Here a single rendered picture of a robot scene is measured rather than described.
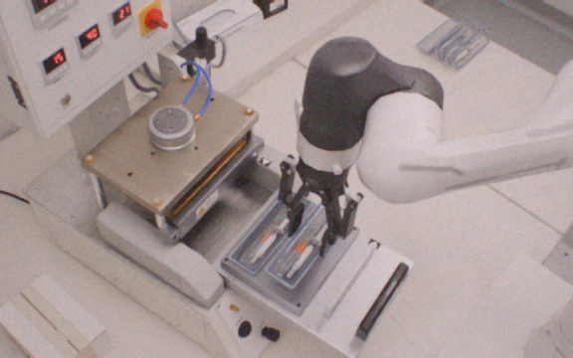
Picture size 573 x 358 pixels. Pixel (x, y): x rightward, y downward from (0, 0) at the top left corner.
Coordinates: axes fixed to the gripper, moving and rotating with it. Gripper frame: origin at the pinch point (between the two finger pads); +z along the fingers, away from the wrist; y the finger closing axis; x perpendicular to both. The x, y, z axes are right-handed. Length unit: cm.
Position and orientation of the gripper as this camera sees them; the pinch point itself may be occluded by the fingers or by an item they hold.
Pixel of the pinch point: (311, 231)
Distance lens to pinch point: 103.3
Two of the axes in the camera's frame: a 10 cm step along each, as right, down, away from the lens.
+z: -0.8, 6.1, 7.9
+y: 8.3, 4.7, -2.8
